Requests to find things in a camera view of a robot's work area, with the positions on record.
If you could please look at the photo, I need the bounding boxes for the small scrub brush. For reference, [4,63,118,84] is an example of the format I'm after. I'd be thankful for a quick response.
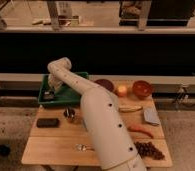
[43,91,55,101]

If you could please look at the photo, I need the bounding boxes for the green plastic tray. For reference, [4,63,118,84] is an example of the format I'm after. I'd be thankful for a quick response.
[38,74,81,108]

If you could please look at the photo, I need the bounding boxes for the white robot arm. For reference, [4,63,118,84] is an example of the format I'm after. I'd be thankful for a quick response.
[47,57,147,171]

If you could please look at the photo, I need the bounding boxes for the small metal cup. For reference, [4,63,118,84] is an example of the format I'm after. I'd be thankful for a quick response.
[63,108,75,122]

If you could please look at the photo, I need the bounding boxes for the black rectangular case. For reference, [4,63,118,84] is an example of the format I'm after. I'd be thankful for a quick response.
[36,118,59,128]

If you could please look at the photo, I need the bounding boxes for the dark purple bowl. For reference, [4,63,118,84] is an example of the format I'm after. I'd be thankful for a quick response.
[96,79,114,92]

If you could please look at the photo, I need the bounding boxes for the yellow apple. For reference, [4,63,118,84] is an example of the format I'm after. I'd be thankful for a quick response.
[116,85,128,97]

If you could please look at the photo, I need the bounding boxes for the banana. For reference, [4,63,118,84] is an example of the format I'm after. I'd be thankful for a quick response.
[119,106,142,113]

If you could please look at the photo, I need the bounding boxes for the black object on floor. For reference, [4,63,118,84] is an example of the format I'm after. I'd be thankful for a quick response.
[0,145,10,156]

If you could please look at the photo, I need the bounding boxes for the orange red bowl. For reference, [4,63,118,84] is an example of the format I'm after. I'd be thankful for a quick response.
[132,80,153,99]

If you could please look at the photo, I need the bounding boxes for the orange carrot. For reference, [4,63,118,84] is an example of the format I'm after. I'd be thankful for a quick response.
[127,125,154,139]

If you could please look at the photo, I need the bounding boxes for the grey folded cloth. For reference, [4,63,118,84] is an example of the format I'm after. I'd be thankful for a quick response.
[144,107,160,125]

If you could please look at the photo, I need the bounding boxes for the bunch of dark grapes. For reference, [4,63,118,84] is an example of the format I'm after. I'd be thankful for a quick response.
[135,142,165,160]

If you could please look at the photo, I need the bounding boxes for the black cables at wall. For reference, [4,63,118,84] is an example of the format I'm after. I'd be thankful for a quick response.
[173,84,195,111]

